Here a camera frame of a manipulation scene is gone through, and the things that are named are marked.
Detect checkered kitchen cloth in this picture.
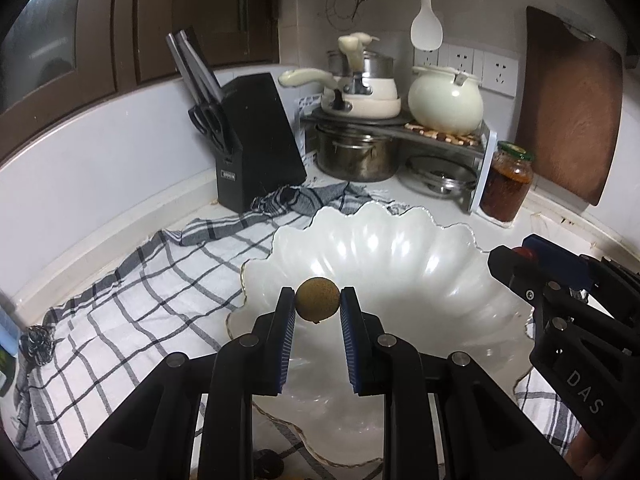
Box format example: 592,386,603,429
14,183,578,479

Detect wall power sockets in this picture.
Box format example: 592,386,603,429
413,44,520,98

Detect wooden cutting board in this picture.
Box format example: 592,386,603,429
515,6,624,206

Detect white scalloped bowl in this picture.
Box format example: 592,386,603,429
227,202,533,468

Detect cream saucepan with handle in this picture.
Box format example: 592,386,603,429
278,32,401,120

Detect steel pot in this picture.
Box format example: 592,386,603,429
314,125,400,182

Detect person right hand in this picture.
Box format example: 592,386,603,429
564,429,611,480

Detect cream round kettle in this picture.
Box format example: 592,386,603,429
408,66,484,134

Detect steel lid under rack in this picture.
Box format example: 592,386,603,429
405,155,477,196

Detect dark wooden cabinet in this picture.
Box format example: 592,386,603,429
1,0,279,160

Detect black knife block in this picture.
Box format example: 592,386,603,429
166,30,306,214

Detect small brown longan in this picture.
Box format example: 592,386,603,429
295,278,340,324

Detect red grape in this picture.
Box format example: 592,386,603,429
513,247,538,261

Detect brown jar green lid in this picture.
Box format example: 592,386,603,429
480,141,534,224

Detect white rice spoon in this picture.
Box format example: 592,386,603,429
410,0,444,51

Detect green dish soap bottle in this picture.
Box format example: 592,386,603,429
0,310,21,396

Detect grey shelf rack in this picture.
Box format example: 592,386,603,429
297,94,498,212

